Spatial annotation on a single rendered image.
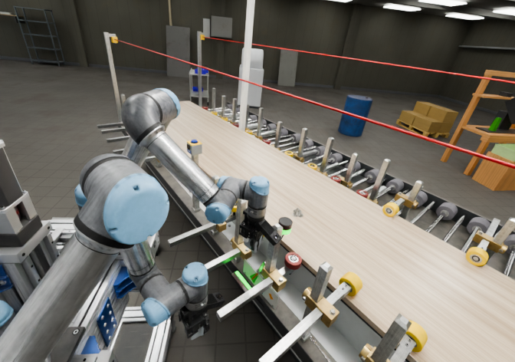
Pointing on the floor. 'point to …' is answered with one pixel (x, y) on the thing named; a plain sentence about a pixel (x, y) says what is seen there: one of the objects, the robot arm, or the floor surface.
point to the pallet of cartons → (428, 120)
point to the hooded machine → (253, 78)
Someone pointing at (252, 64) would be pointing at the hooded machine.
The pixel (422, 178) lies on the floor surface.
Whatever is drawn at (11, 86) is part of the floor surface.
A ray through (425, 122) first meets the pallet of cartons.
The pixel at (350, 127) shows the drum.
